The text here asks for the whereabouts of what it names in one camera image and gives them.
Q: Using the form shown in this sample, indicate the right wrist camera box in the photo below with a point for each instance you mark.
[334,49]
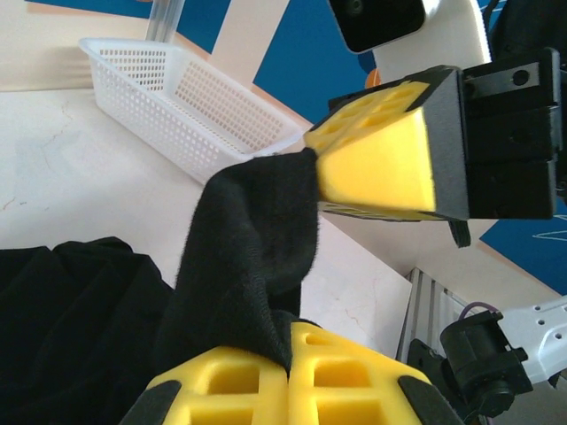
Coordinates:
[376,22]

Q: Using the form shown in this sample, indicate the black t-shirt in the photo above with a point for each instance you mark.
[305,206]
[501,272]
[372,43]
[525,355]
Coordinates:
[243,230]

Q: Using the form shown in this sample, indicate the aluminium frame post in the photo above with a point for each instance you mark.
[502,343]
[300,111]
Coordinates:
[164,22]

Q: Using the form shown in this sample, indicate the white plastic mesh basket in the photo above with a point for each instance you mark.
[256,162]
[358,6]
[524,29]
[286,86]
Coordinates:
[177,102]

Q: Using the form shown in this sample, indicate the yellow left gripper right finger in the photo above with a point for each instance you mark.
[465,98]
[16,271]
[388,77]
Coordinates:
[381,398]

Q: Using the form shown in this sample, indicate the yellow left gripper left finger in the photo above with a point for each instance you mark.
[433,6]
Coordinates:
[230,398]

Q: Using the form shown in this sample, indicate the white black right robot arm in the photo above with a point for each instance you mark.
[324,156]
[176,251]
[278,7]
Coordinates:
[483,354]

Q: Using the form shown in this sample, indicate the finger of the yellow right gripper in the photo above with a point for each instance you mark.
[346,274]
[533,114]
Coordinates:
[376,164]
[381,98]

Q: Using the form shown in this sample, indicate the aluminium side rail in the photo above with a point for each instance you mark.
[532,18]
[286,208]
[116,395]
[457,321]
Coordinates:
[425,301]

